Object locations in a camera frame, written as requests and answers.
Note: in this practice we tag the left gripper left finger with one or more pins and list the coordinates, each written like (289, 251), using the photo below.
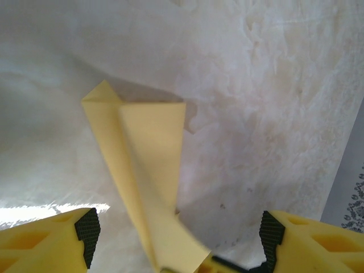
(42, 247)

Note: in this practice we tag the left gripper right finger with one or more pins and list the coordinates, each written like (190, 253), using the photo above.
(318, 247)

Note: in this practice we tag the yellow square paper sheet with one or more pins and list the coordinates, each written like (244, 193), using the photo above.
(150, 142)

